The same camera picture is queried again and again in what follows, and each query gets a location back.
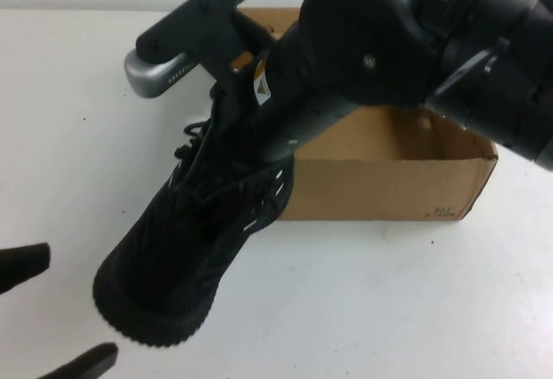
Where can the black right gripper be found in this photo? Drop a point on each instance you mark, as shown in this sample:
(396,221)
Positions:
(233,115)

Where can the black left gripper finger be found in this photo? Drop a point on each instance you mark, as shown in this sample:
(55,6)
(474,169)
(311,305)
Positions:
(90,368)
(23,264)

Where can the black knit sneaker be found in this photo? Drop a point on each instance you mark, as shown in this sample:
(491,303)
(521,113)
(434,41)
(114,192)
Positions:
(164,267)

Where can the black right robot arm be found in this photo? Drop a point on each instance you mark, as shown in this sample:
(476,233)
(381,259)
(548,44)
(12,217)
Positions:
(367,38)

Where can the brown cardboard shoe box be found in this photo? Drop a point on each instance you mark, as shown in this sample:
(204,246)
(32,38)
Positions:
(367,180)

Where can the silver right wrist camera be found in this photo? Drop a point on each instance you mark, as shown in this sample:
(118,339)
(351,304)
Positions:
(151,74)

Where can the black right camera mount bracket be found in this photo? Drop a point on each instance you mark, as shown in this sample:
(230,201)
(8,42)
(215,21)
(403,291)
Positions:
(194,20)

